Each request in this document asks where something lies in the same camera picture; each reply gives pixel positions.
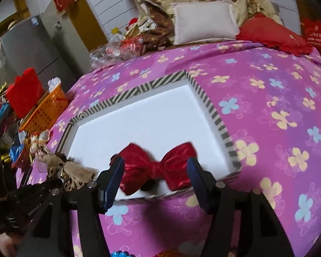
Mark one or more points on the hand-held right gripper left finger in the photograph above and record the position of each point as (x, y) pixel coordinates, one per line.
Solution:
(113, 183)

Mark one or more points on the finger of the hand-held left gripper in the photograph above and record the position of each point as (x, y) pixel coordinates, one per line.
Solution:
(46, 185)

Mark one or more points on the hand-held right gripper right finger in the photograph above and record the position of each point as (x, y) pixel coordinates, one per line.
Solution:
(200, 188)

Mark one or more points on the leopard print bow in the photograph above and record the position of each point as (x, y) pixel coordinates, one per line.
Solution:
(75, 172)

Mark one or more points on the red satin bow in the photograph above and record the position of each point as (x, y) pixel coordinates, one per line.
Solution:
(155, 167)

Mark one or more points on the white striped-edge foam box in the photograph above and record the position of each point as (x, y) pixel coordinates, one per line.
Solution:
(139, 123)

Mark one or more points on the person's left hand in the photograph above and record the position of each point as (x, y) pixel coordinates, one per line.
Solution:
(8, 245)

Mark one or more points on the blue foil ornament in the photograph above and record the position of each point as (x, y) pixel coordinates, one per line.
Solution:
(16, 154)

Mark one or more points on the gold and white ornament balls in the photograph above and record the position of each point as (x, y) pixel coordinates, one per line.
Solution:
(40, 140)

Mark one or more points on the red gold shiny item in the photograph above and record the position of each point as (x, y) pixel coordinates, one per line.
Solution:
(168, 254)

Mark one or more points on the orange plastic basket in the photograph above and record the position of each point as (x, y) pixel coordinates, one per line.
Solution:
(46, 107)

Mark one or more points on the purple floral bedsheet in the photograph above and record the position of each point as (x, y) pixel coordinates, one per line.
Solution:
(270, 128)

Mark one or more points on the red paper bag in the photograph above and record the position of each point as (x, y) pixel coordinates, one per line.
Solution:
(25, 92)

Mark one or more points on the clear plastic bag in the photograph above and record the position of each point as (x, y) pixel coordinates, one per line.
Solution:
(109, 52)

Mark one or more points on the grey refrigerator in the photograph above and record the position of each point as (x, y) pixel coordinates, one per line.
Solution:
(32, 50)

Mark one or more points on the plastic bottle yellow cap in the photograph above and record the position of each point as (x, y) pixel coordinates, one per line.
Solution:
(117, 33)

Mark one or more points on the white pillow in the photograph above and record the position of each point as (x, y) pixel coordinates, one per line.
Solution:
(204, 22)

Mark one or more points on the red pillow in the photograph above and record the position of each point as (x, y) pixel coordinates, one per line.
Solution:
(270, 36)

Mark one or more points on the red plastic bag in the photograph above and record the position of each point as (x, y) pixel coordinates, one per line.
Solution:
(317, 36)

